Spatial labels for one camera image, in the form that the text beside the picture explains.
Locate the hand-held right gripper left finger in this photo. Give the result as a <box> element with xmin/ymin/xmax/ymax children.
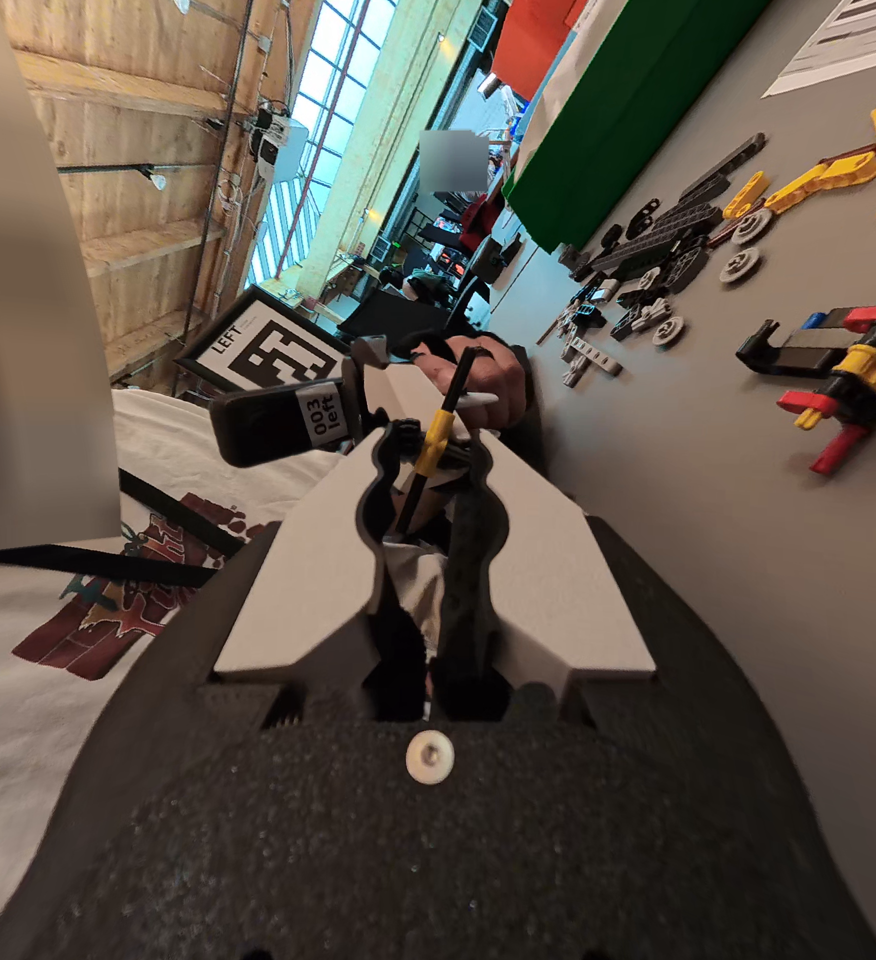
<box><xmin>213</xmin><ymin>421</ymin><xmax>418</xmax><ymax>702</ymax></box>

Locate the yellow angled toy beam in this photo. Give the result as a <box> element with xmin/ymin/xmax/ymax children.
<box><xmin>764</xmin><ymin>148</ymin><xmax>876</xmax><ymax>216</ymax></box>

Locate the long grey beam assembly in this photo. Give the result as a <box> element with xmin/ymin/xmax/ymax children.
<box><xmin>735</xmin><ymin>302</ymin><xmax>876</xmax><ymax>475</ymax></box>

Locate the green storage bin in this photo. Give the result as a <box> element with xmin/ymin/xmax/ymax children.
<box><xmin>501</xmin><ymin>0</ymin><xmax>774</xmax><ymax>254</ymax></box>

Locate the person's white printed shirt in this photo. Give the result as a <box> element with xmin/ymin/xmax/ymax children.
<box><xmin>0</xmin><ymin>390</ymin><xmax>349</xmax><ymax>957</ymax></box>

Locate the person's left hand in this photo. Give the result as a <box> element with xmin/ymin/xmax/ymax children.
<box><xmin>417</xmin><ymin>333</ymin><xmax>531</xmax><ymax>435</ymax></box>

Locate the black strap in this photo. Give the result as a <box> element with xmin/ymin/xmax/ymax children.
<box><xmin>119</xmin><ymin>468</ymin><xmax>246</xmax><ymax>558</ymax></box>
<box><xmin>0</xmin><ymin>543</ymin><xmax>219</xmax><ymax>590</ymax></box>

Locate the red storage bin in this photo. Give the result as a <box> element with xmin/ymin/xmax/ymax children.
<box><xmin>494</xmin><ymin>0</ymin><xmax>591</xmax><ymax>102</ymax></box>

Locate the yellow connector with black axles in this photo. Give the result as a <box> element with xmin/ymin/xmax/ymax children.
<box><xmin>394</xmin><ymin>346</ymin><xmax>484</xmax><ymax>544</ymax></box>

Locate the white paper sheet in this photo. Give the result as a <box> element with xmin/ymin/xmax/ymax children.
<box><xmin>509</xmin><ymin>0</ymin><xmax>630</xmax><ymax>185</ymax></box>

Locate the yellow short toy beam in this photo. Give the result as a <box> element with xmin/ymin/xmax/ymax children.
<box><xmin>723</xmin><ymin>171</ymin><xmax>771</xmax><ymax>220</ymax></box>

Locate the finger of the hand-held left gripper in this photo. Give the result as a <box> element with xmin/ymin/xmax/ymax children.
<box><xmin>365</xmin><ymin>362</ymin><xmax>454</xmax><ymax>436</ymax></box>

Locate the pile of black grey parts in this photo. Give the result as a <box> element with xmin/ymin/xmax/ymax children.
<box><xmin>535</xmin><ymin>131</ymin><xmax>773</xmax><ymax>389</ymax></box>

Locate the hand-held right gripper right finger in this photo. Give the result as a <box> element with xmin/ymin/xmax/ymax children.
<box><xmin>434</xmin><ymin>429</ymin><xmax>658</xmax><ymax>715</ymax></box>

